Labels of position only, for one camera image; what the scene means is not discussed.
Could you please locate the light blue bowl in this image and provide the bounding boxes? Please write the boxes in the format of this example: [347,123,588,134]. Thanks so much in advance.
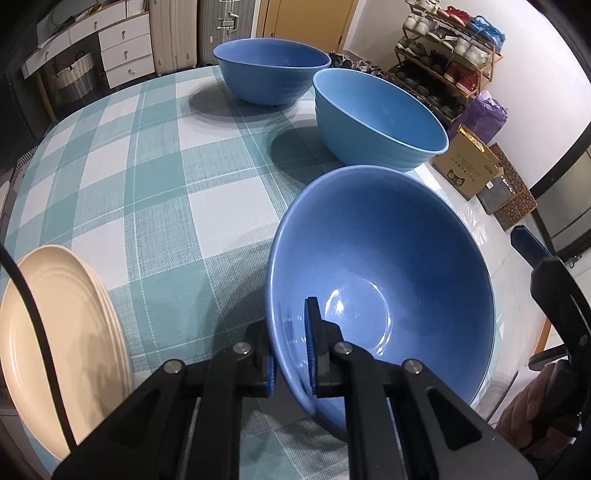
[312,69,450,173]

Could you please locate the striped floor rug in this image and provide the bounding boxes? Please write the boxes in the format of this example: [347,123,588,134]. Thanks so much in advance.
[14,143,42,172]

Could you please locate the rows of racked shoes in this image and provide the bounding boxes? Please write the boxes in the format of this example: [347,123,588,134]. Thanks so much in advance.
[397,0,506,121]

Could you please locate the wooden door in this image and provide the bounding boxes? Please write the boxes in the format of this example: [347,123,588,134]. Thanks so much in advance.
[256,0,358,54]

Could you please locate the dark blue bowl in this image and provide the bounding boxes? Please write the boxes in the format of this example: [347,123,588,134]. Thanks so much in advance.
[264,165,497,444]
[213,38,332,106]

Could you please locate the silver hard suitcase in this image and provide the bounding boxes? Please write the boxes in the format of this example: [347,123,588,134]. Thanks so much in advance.
[198,0,259,65]

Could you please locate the scattered sneakers group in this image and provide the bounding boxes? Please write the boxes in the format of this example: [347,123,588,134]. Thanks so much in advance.
[330,51,393,77]

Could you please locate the person's right hand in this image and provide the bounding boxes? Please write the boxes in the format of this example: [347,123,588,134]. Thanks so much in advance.
[496,364,561,457]

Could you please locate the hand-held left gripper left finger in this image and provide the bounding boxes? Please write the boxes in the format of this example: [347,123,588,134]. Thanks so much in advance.
[53,322,278,480]

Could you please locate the beige round plate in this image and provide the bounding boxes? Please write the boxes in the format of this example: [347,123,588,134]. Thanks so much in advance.
[90,272,136,402]

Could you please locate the beige hard suitcase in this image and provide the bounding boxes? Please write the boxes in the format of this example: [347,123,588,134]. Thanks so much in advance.
[150,0,199,77]

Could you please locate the woven laundry basket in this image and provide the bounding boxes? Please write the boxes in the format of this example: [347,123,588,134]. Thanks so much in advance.
[53,51,98,100]

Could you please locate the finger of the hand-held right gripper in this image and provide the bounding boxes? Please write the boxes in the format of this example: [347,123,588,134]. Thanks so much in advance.
[510,226,591,365]

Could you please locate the brown dotted box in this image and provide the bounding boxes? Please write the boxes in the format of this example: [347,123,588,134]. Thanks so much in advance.
[475,143,539,232]

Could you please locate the black cabinet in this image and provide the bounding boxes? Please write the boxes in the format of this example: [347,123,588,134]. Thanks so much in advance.
[0,28,58,158]

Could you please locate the purple plastic bag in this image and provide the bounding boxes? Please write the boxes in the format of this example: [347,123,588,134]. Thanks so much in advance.
[462,90,509,148]

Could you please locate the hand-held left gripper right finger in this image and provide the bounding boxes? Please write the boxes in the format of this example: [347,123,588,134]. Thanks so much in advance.
[304,298,536,480]

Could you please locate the printed cardboard box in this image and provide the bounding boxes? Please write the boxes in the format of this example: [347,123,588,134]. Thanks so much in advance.
[431,124,505,201]

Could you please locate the white drawer dresser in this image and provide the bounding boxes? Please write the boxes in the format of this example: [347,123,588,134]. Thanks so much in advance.
[21,9,155,90]

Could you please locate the black braided cable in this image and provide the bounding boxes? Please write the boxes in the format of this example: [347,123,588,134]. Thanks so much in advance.
[0,244,77,450]

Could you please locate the cream round plate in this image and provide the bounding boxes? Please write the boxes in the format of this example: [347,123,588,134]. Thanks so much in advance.
[0,246,136,462]

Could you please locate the teal checked tablecloth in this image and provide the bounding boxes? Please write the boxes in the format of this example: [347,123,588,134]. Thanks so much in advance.
[0,65,504,480]

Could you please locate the wooden shoe rack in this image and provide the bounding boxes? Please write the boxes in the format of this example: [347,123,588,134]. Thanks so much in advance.
[390,14,504,125]

